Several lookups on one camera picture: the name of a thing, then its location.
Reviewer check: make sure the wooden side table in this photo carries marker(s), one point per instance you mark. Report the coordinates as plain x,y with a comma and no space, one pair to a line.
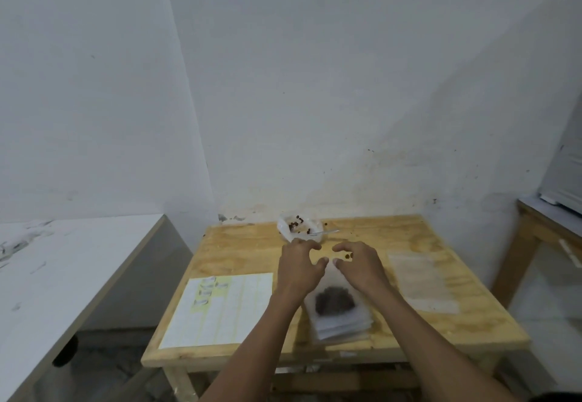
523,251

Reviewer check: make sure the person's left forearm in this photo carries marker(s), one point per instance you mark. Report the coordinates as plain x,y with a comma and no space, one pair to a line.
254,351

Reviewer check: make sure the clear plastic bowl with seeds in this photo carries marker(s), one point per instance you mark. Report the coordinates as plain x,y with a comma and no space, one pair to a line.
298,228

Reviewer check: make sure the person's right forearm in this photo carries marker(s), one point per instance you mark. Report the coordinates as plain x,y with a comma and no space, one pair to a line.
423,347

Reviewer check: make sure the white table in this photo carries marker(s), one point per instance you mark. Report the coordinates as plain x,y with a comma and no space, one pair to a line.
59,274

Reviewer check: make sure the light wooden table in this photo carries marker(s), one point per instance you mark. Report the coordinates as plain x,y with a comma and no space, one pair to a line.
454,329

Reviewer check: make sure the person's right thumb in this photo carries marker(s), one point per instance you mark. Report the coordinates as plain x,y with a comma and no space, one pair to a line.
341,263

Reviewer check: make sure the black round object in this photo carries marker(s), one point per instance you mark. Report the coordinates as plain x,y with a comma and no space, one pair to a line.
66,351

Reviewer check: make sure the pile of empty clear bags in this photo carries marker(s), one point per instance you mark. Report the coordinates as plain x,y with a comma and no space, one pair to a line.
420,281

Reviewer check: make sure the person's right hand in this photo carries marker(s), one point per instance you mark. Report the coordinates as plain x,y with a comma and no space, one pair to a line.
363,270

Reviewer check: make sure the clear seed packet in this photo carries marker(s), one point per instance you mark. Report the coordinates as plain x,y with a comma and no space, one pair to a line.
336,301

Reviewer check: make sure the white grid paper sheet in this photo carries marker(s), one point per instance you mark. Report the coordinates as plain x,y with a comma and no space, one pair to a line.
223,311

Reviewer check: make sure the grey white appliance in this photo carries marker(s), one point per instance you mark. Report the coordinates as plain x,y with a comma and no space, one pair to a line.
566,179

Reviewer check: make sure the person's left thumb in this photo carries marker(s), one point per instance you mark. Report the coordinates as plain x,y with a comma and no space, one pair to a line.
319,268

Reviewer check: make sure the person's left hand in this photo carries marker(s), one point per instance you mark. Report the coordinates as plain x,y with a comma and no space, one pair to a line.
293,270

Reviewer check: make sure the stack of filled plastic bags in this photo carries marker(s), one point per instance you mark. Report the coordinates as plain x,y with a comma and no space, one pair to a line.
345,330

